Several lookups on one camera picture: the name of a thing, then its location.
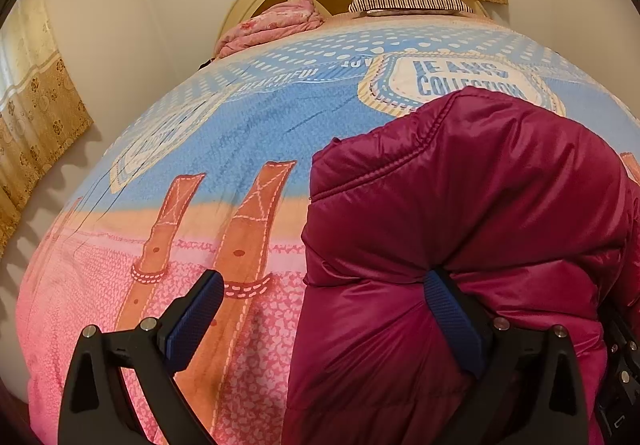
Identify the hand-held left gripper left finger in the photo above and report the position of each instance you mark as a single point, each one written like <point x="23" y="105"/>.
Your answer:
<point x="196" y="312"/>

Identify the striped pillow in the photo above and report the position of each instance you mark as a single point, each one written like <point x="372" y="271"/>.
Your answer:
<point x="410" y="0"/>

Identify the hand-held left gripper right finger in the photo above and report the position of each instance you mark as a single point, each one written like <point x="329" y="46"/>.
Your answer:
<point x="450" y="320"/>

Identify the folded pink floral quilt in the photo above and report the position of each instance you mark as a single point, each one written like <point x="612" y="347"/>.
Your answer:
<point x="270" y="25"/>

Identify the pink and blue printed blanket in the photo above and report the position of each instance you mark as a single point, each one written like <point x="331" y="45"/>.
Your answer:
<point x="210" y="125"/>

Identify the magenta puffer jacket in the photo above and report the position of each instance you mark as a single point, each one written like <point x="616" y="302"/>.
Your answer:
<point x="475" y="200"/>

